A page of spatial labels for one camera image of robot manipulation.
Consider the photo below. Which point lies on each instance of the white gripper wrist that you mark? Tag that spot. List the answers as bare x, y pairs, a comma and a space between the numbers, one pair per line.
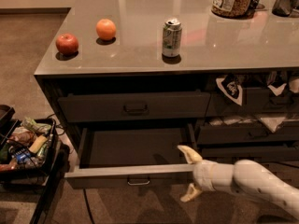
202, 174

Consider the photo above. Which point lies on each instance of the grey drawer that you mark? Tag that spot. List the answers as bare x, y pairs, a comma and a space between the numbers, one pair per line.
137, 158
258, 154
134, 106
255, 100
246, 133

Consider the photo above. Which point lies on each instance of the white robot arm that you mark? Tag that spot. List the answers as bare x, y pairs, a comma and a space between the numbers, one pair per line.
244, 178

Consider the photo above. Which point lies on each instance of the white packet in drawer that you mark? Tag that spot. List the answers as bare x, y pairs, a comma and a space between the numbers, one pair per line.
271, 121

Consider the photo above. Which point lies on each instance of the dark grey drawer cabinet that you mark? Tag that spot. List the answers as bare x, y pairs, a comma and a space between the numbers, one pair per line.
132, 62

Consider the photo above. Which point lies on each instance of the black white snack bag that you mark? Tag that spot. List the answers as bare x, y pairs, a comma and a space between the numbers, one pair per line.
231, 88

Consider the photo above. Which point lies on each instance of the green white soda can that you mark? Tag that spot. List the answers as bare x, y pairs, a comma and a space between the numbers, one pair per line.
172, 33

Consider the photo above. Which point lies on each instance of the green snack bag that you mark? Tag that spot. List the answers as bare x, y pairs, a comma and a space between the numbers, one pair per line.
32, 125

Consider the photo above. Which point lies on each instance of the yellow snack bar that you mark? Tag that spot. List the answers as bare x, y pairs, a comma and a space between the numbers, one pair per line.
38, 143

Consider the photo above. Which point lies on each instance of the black bin of snacks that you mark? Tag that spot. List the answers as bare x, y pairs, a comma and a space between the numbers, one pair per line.
13, 136

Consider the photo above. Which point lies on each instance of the orange fruit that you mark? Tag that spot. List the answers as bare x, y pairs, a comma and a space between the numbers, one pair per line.
106, 29

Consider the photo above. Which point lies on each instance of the blue snack packet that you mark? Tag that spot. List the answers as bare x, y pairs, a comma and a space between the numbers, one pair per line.
22, 155

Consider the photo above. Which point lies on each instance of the large snack jar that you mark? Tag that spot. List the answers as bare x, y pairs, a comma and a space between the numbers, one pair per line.
230, 8

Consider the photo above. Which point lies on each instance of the red apple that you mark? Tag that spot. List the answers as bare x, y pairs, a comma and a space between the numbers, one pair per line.
67, 44

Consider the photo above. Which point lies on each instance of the dark glass container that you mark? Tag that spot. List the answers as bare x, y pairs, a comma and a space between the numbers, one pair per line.
286, 8

